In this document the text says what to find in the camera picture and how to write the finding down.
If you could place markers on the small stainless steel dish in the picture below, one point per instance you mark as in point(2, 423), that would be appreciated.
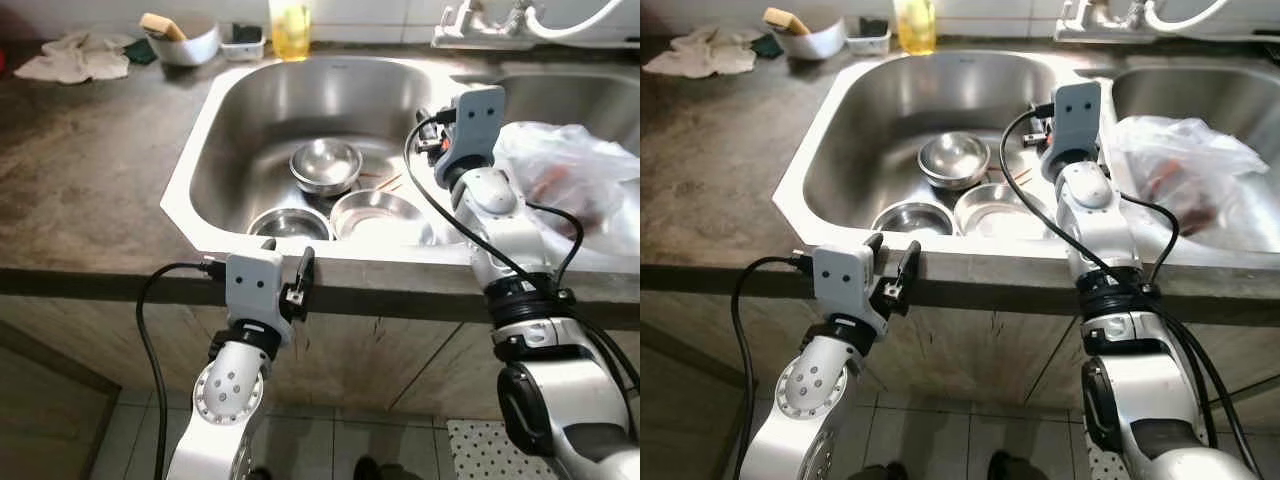
point(290, 223)
point(912, 217)

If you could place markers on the wide stainless steel bowl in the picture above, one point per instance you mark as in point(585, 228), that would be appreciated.
point(1000, 210)
point(380, 215)

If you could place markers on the deep stainless steel bowl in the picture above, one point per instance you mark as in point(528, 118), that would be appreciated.
point(953, 160)
point(325, 165)

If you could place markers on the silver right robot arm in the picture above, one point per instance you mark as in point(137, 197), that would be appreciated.
point(565, 400)
point(1150, 400)

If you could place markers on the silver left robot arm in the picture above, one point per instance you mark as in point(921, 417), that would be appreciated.
point(815, 392)
point(230, 392)

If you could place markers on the wooden base cabinet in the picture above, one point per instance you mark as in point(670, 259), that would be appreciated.
point(400, 360)
point(1000, 350)

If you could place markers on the chrome sink faucet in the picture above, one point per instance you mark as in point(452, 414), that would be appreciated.
point(1100, 22)
point(480, 27)

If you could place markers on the stainless steel double sink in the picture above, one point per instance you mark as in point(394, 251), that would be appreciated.
point(260, 110)
point(880, 108)

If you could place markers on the yellow dish soap bottle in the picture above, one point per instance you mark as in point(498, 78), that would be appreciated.
point(290, 30)
point(915, 28)

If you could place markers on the black left robot foot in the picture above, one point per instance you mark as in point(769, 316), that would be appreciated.
point(880, 473)

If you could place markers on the black robot foot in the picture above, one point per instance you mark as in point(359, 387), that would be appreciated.
point(880, 473)
point(1010, 468)
point(380, 470)

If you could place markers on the black right robot foot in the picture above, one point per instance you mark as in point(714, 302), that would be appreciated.
point(1010, 468)
point(380, 470)

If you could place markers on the small white plastic tray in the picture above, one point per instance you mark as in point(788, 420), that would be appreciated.
point(868, 45)
point(243, 48)

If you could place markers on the dark scouring sponge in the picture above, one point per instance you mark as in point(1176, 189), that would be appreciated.
point(245, 33)
point(872, 28)

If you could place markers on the steel bowl holding sponge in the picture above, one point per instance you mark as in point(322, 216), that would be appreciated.
point(192, 47)
point(818, 42)

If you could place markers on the green scouring pad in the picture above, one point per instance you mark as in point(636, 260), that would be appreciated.
point(767, 45)
point(140, 50)

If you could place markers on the tan scrub sponge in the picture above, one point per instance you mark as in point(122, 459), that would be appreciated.
point(787, 20)
point(162, 26)

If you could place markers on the white dotted floor mat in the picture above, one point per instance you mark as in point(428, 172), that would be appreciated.
point(1100, 464)
point(490, 452)

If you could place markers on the white crumpled dish cloth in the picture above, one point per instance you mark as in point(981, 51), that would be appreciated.
point(700, 55)
point(75, 58)

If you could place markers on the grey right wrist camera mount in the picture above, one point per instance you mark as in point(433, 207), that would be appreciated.
point(1075, 120)
point(472, 125)

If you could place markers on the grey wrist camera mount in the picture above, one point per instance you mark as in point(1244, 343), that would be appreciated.
point(1075, 120)
point(472, 125)
point(845, 275)
point(252, 282)

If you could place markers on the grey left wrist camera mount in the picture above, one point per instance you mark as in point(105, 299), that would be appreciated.
point(845, 275)
point(252, 282)

